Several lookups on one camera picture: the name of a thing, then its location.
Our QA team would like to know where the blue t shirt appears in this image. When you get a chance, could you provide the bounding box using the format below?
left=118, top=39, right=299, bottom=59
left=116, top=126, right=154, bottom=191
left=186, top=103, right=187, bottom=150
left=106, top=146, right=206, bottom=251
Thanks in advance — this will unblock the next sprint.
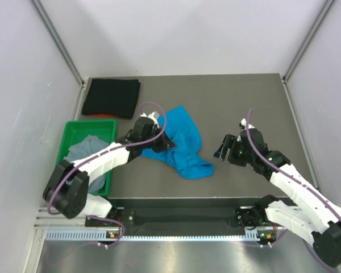
left=142, top=106, right=214, bottom=180

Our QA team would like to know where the slotted cable duct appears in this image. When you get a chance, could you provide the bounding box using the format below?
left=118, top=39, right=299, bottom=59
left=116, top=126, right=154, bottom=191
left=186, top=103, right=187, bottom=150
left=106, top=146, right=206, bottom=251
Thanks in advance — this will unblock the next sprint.
left=45, top=230, right=275, bottom=242

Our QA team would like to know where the folded black t shirt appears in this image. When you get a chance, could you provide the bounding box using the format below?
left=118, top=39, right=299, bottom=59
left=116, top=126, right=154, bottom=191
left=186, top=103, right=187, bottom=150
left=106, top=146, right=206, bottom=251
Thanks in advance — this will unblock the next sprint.
left=81, top=78, right=141, bottom=119

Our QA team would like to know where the right aluminium frame post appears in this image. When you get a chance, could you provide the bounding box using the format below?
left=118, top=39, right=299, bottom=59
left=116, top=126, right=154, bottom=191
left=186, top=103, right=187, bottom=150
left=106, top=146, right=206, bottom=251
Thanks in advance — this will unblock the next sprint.
left=281, top=0, right=336, bottom=84

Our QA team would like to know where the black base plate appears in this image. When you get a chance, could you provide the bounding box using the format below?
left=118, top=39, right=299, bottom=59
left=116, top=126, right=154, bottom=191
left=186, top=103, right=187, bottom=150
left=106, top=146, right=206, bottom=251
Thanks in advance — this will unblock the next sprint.
left=84, top=206, right=276, bottom=235

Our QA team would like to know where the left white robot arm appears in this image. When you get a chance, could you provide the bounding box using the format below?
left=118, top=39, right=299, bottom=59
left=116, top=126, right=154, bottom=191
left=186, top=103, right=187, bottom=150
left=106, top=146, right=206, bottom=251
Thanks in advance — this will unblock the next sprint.
left=43, top=111, right=176, bottom=226

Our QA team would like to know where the green plastic bin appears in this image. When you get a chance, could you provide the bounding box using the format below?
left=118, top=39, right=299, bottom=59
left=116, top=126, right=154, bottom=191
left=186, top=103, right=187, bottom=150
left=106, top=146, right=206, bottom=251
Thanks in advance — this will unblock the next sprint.
left=55, top=119, right=118, bottom=197

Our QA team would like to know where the aluminium frame post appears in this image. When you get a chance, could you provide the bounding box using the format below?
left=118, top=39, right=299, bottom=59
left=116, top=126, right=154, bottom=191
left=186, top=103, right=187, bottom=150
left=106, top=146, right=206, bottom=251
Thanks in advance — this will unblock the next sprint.
left=30, top=0, right=86, bottom=86
left=281, top=0, right=336, bottom=84

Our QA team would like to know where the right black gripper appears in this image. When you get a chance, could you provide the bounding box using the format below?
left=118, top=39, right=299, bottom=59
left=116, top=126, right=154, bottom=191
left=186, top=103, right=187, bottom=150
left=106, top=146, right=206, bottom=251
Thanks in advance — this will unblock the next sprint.
left=214, top=134, right=254, bottom=167

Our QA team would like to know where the aluminium front rail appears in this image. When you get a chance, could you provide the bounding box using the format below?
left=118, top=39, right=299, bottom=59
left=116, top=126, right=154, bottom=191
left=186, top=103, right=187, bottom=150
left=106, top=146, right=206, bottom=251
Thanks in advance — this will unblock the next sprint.
left=34, top=208, right=86, bottom=229

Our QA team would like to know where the grey t shirt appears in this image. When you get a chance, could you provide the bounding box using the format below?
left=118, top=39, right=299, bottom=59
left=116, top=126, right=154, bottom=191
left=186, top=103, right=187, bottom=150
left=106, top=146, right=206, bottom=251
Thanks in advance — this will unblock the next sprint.
left=64, top=135, right=109, bottom=193

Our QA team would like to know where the left aluminium frame post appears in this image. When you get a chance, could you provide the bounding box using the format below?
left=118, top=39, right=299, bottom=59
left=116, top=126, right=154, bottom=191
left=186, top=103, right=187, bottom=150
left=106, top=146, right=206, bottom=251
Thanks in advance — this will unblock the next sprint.
left=30, top=0, right=86, bottom=86

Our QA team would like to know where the folded red t shirt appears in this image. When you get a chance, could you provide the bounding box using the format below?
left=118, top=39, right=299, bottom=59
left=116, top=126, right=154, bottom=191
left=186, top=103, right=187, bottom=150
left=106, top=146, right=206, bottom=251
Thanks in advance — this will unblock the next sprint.
left=88, top=114, right=119, bottom=118

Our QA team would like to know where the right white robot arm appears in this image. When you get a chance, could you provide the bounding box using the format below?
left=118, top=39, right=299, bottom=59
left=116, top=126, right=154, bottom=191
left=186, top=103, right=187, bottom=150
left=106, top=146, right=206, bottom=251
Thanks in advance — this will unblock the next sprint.
left=214, top=126, right=341, bottom=268

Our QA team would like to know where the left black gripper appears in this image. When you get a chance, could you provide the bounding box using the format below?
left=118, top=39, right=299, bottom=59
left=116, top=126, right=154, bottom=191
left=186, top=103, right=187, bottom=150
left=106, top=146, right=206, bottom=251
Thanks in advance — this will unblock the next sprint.
left=142, top=125, right=176, bottom=153

